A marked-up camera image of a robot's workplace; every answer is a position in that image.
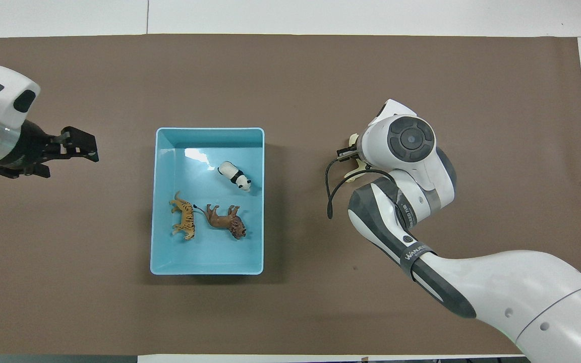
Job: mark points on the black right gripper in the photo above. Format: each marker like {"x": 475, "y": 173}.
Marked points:
{"x": 348, "y": 153}

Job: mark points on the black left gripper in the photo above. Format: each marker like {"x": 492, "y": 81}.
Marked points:
{"x": 28, "y": 148}

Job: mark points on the cream llama toy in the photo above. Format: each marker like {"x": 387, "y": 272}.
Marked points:
{"x": 354, "y": 138}

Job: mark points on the black and white panda toy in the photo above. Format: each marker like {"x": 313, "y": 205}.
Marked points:
{"x": 234, "y": 175}

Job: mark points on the orange striped tiger toy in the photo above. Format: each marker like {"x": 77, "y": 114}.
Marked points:
{"x": 185, "y": 217}

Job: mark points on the brown lion toy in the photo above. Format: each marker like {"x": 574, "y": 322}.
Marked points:
{"x": 225, "y": 219}

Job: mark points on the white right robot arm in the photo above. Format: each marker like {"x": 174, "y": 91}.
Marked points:
{"x": 472, "y": 282}

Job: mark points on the light blue plastic storage box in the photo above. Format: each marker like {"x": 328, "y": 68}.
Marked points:
{"x": 207, "y": 252}

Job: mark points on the brown paper table mat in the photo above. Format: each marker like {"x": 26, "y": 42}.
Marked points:
{"x": 321, "y": 312}

